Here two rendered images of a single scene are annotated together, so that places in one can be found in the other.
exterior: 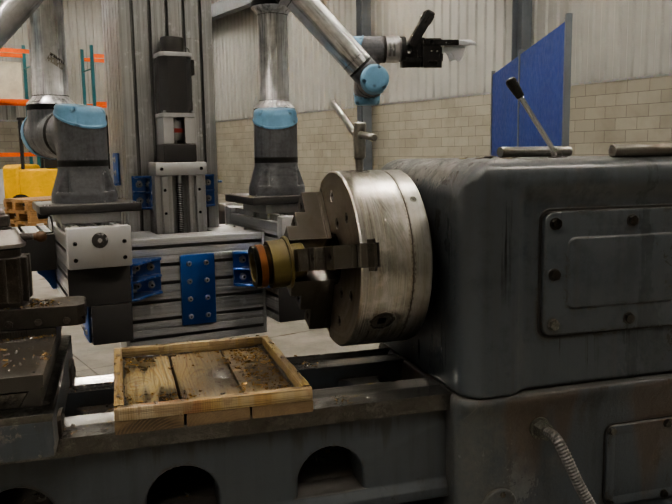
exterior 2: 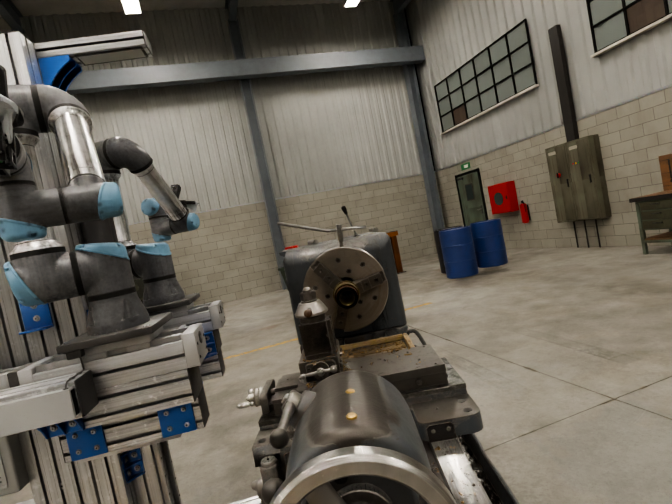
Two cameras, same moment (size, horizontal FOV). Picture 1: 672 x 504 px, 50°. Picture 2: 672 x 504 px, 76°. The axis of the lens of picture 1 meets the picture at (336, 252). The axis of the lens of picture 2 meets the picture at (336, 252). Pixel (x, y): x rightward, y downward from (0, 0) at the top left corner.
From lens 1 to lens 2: 170 cm
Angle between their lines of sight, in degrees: 72
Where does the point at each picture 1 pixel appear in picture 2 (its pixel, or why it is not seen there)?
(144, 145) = not seen: hidden behind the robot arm
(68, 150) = (122, 280)
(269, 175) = (172, 286)
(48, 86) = (50, 231)
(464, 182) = (385, 241)
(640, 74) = not seen: outside the picture
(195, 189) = not seen: hidden behind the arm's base
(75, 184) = (137, 307)
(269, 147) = (167, 268)
